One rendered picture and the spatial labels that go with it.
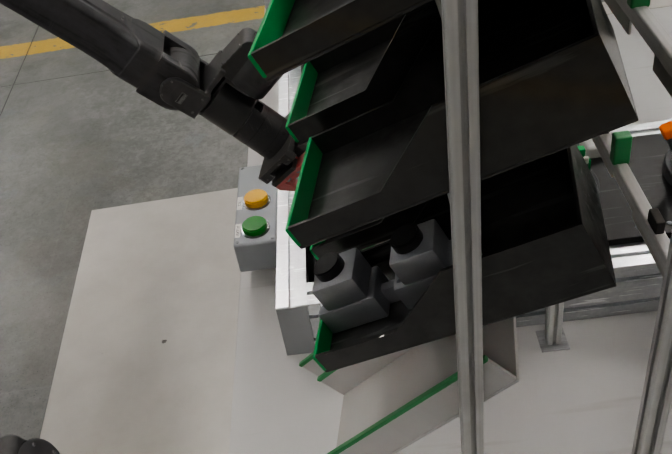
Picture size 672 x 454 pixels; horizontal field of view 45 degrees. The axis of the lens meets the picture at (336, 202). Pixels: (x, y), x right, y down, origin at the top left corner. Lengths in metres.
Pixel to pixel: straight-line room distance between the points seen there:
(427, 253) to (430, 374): 0.20
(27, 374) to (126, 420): 1.40
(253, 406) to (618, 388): 0.51
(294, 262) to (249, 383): 0.19
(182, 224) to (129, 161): 1.81
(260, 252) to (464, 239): 0.73
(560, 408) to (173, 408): 0.54
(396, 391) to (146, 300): 0.60
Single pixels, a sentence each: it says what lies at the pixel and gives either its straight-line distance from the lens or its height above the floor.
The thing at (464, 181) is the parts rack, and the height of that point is 1.44.
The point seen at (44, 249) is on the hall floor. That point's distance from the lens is 3.04.
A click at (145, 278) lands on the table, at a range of 1.44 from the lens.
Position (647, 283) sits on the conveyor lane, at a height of 0.92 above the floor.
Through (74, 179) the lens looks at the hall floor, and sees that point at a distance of 3.33.
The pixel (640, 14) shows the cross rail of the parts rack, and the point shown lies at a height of 1.47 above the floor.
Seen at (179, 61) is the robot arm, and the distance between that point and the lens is 0.98.
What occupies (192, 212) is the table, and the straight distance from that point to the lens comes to 1.55.
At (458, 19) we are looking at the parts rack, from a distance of 0.51.
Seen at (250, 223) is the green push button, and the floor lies 0.97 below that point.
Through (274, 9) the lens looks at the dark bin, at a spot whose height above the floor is 1.53.
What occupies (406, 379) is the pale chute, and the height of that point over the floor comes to 1.08.
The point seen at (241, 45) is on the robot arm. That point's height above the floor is 1.36.
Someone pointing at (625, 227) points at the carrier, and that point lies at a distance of 1.26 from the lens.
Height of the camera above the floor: 1.79
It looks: 39 degrees down
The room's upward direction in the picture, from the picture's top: 9 degrees counter-clockwise
